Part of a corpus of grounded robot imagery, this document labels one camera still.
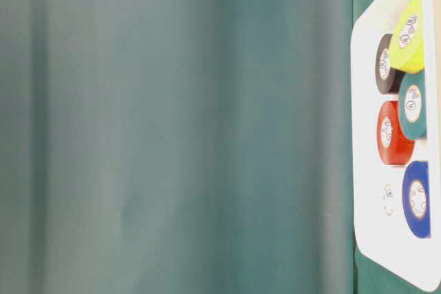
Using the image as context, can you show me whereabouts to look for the red tape roll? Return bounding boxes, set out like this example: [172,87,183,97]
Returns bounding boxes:
[376,101,415,166]

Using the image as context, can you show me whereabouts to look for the blue tape roll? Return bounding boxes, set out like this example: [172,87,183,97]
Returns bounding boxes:
[402,161,431,238]

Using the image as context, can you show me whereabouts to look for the yellow tape roll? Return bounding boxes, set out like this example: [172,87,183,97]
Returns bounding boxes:
[389,0,424,74]

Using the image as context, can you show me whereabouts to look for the teal tape roll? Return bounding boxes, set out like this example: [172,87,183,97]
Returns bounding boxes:
[398,70,427,140]

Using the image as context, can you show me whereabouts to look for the white tape roll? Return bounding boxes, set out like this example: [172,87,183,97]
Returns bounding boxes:
[382,184,396,217]

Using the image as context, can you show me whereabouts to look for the white plastic tray case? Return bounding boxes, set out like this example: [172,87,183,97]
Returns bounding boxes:
[351,0,440,292]

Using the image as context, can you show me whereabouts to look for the black tape roll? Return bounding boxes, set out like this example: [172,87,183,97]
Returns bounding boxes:
[375,34,406,94]

